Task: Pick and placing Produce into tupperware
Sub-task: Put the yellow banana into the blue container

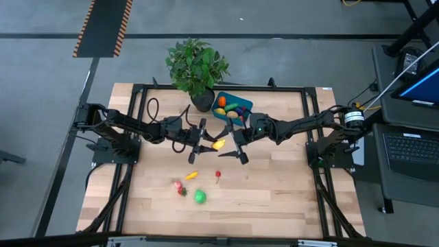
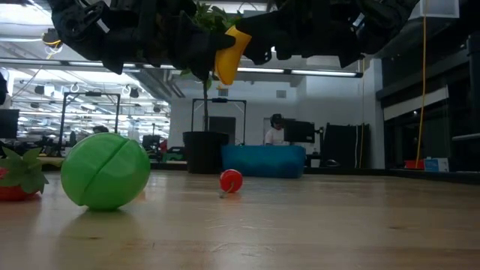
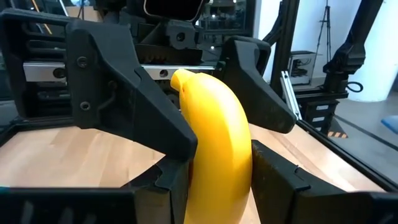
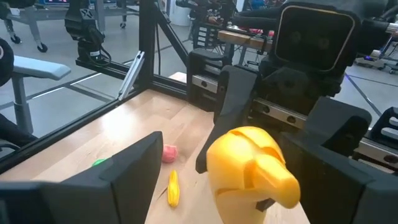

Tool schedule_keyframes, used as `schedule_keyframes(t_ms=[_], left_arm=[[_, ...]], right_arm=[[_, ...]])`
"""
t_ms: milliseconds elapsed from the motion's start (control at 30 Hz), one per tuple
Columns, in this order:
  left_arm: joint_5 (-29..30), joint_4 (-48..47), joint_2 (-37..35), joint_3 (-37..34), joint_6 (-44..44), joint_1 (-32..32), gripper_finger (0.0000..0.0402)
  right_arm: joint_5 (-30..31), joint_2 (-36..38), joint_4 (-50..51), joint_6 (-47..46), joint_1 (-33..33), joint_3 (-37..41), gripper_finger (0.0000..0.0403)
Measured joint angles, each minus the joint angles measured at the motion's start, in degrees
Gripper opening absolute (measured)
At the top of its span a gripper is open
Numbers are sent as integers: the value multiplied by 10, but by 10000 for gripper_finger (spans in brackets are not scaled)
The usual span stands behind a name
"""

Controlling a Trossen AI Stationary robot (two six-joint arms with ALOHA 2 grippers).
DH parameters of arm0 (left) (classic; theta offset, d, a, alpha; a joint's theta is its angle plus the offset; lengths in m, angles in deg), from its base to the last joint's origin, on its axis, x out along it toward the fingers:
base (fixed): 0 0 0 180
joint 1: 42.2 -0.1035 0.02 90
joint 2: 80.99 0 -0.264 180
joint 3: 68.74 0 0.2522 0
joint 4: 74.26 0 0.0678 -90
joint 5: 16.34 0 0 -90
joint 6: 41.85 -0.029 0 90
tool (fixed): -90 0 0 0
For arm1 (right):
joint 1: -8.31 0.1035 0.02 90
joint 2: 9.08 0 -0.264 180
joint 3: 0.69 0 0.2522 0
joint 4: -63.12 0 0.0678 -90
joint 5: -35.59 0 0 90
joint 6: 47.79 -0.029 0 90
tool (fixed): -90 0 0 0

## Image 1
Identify black aluminium table frame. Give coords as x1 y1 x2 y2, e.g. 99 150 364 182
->
78 76 367 240

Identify black mat with orange stripes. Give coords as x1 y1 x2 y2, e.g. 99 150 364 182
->
72 0 134 58

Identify white rod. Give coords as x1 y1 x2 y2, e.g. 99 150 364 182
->
363 40 439 113

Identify dark grey desk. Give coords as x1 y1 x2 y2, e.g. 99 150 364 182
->
371 40 439 215

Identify round green toy fruit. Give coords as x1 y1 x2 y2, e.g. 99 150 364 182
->
193 188 208 205

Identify monitor with blue screen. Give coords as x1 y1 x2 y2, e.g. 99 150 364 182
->
390 58 439 110

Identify black laptop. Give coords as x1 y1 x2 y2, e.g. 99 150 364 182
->
372 122 439 183

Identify black stand legs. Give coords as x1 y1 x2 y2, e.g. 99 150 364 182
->
383 0 439 58

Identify green plant in black pot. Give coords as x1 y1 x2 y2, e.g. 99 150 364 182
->
165 37 230 113

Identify blue plastic tupperware container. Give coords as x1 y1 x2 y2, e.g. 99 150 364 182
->
211 91 254 127

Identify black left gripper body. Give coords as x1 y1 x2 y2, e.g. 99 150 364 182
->
171 117 208 165

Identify black power adapter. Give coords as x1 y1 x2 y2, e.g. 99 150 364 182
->
396 47 427 79

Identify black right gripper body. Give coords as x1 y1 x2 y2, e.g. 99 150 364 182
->
226 117 265 165

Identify grey furniture leg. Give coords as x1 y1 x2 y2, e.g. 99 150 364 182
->
0 150 27 166

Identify black crossbar with silver brackets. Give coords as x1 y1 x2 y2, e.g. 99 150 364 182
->
0 231 439 247

